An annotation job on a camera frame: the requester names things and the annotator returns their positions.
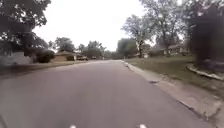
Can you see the row of trees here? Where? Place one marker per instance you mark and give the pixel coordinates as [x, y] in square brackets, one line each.
[100, 50]

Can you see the vehicle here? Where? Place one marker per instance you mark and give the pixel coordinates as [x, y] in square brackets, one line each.
[82, 58]

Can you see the grey asphalt road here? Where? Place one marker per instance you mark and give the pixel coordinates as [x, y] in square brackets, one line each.
[96, 96]

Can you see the brown low house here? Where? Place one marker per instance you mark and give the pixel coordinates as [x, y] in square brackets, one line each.
[65, 56]

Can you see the grass lawn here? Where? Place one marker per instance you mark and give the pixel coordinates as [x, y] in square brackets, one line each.
[166, 66]

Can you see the dark bush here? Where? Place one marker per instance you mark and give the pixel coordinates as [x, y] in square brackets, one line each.
[45, 56]

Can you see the robot's own part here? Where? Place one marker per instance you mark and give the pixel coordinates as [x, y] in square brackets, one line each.
[72, 126]
[142, 126]

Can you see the pale concrete kerb strip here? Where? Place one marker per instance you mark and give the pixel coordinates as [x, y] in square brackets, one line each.
[193, 98]

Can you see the pale fence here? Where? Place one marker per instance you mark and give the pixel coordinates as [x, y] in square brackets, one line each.
[15, 59]

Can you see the large overhanging tree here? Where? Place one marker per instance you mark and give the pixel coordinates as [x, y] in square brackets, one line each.
[20, 23]

